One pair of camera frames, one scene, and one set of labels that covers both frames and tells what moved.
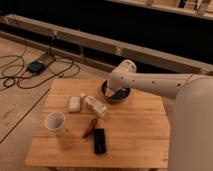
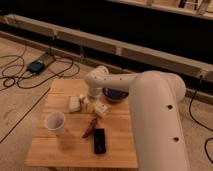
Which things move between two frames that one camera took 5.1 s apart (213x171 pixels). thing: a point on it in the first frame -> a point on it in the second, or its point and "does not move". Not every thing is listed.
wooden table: (80, 128) does not move
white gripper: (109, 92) -> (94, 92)
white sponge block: (74, 104) does not move
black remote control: (99, 141) does not move
